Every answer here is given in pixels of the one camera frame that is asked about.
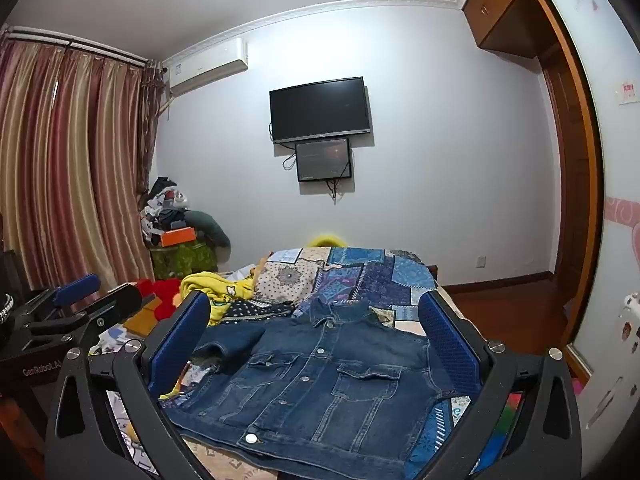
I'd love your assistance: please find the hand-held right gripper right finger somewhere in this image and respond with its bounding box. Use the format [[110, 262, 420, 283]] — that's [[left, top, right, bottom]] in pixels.
[[419, 290, 585, 480]]

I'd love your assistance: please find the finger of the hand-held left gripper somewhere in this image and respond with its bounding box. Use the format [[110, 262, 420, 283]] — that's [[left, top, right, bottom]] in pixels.
[[17, 273, 101, 322], [25, 282, 157, 356]]

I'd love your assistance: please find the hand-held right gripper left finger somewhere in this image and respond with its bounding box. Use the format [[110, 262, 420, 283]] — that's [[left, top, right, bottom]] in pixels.
[[44, 290, 216, 480]]

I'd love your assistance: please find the blue denim jacket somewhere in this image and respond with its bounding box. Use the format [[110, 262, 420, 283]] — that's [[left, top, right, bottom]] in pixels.
[[170, 297, 458, 480]]

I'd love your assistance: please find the pile of mixed clothes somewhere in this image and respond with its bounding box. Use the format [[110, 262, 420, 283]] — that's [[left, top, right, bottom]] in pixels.
[[139, 176, 195, 248]]

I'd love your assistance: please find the brown cardboard box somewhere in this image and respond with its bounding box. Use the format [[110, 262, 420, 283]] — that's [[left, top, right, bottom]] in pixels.
[[122, 295, 164, 339]]

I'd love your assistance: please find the white cartoon bedsheet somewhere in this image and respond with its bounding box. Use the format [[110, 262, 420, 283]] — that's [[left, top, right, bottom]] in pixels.
[[92, 325, 167, 480]]

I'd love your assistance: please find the red cloth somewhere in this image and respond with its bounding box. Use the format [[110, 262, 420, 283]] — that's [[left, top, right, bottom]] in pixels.
[[134, 278, 190, 322]]

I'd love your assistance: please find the yellow cartoon cloth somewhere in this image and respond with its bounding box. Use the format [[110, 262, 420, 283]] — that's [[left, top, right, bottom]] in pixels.
[[160, 270, 257, 402]]

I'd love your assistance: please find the dark patterned cloth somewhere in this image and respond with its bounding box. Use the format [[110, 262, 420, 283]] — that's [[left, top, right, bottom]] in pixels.
[[219, 297, 297, 324]]

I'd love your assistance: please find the green patterned cloth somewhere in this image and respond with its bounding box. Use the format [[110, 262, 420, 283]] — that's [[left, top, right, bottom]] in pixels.
[[150, 241, 220, 281]]

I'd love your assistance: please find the orange box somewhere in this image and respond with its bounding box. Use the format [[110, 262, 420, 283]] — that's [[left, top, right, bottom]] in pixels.
[[160, 226, 197, 249]]

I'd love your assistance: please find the colourful cloth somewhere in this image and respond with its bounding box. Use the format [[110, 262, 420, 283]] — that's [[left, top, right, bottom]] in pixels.
[[479, 389, 524, 467]]

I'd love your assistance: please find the dark grey cushion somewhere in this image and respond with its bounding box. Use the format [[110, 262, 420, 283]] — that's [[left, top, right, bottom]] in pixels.
[[184, 210, 232, 252]]

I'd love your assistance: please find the blue patchwork bedspread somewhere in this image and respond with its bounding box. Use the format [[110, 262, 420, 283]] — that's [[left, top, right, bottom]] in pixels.
[[160, 246, 482, 480]]

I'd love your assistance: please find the striped red gold curtain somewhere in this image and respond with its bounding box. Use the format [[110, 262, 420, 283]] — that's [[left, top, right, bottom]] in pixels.
[[0, 35, 167, 306]]

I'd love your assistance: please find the yellow plush item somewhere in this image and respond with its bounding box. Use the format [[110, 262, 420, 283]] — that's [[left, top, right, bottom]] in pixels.
[[306, 232, 347, 249]]

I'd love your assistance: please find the curtain rod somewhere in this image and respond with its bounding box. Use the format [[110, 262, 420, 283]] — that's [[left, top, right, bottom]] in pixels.
[[0, 27, 166, 70]]

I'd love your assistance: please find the white door with stickers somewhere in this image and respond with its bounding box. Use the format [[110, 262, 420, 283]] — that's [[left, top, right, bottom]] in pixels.
[[542, 0, 640, 461]]

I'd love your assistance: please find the white air conditioner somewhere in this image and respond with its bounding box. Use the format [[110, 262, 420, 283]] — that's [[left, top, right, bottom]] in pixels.
[[167, 37, 249, 97]]

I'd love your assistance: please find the wooden upper cabinet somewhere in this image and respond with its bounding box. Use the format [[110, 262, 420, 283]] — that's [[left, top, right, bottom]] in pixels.
[[461, 0, 544, 58]]

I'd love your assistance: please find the small black wall monitor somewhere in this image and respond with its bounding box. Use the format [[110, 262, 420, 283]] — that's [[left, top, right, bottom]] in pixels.
[[295, 136, 354, 183]]

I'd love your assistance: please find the black wall television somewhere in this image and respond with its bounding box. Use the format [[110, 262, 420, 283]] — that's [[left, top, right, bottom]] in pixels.
[[269, 76, 373, 145]]

